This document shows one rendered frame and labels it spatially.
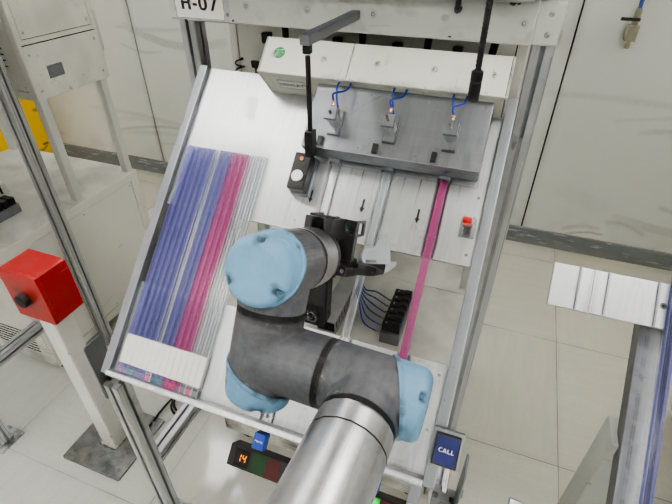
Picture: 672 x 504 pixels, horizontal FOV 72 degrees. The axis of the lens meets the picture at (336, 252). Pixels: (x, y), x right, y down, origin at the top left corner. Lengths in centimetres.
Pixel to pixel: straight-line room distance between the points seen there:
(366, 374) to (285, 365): 8
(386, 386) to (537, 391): 160
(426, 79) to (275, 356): 61
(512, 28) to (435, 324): 72
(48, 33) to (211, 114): 88
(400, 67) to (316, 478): 74
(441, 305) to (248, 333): 89
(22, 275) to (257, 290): 98
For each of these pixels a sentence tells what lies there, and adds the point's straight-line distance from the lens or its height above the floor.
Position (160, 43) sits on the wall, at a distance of 318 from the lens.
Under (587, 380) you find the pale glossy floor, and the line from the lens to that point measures 215.
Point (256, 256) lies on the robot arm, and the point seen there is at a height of 123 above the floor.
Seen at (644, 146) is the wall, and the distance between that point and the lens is 261.
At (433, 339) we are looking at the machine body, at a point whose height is 62.
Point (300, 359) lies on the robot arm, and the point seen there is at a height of 113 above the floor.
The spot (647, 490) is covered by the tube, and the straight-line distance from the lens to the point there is 84.
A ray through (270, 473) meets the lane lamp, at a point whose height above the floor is 65.
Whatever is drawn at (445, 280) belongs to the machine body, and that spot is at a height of 62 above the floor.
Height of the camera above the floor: 149
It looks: 36 degrees down
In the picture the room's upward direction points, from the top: straight up
